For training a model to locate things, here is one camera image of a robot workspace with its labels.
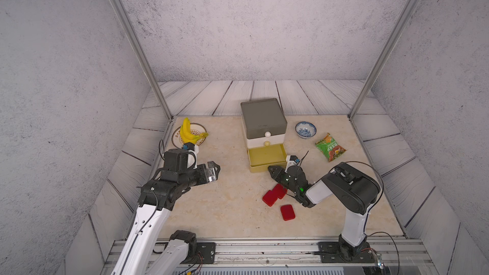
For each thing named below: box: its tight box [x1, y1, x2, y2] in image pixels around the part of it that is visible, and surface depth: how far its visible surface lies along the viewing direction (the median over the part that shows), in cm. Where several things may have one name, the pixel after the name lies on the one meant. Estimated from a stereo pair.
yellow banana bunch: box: [179, 117, 209, 144], surface depth 107 cm
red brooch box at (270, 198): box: [262, 189, 278, 207], surface depth 89 cm
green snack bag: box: [315, 132, 348, 163], surface depth 103 cm
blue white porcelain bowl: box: [294, 120, 318, 139], surface depth 113 cm
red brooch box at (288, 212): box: [280, 204, 296, 221], surface depth 84 cm
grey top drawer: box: [240, 98, 288, 140], surface depth 95 cm
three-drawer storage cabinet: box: [240, 98, 288, 174], surface depth 96 cm
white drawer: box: [245, 133, 286, 149], surface depth 97 cm
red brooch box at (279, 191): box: [266, 183, 288, 205], surface depth 89 cm
